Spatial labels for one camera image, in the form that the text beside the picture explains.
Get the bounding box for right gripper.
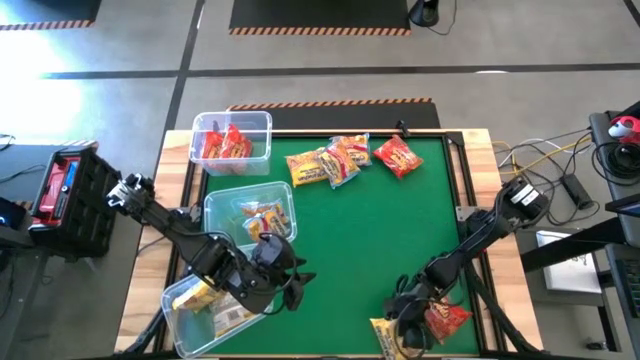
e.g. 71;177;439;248
384;293;435;352

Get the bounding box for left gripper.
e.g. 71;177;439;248
233;258;318;316

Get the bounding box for yellow chicken ramen packet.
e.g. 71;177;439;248
171;278;226;314
209;294;259;339
369;317;409;360
284;148;329;189

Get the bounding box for red spicy chicken noodle packet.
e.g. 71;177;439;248
424;298;474;345
372;133;425;180
202;130;225;161
219;123;254;161

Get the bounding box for clear plastic container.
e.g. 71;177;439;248
188;110;274;177
203;180;299;256
159;249;275;359

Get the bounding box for white board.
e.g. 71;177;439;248
535;228;604;295

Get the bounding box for black diagonal bar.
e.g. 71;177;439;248
519;215;640;275

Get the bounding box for black power brick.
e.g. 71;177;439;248
559;173;596;211

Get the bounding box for black plastic crate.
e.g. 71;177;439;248
28;146;125;260

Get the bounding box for black laptop keyboard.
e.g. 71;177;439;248
604;243;640;321

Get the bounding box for red toolbox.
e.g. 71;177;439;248
37;153;82;224

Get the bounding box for black side desk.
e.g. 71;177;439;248
588;102;640;360

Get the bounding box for red and white object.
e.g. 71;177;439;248
607;114;640;145

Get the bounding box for dark device with blue light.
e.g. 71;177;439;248
0;196;30;247

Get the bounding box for black stand base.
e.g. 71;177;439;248
408;0;441;28

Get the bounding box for yellow cable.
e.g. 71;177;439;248
497;135;594;177

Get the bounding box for coiled black cable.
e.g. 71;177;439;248
592;141;640;189

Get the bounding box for thin black floor cable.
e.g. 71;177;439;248
427;0;459;37

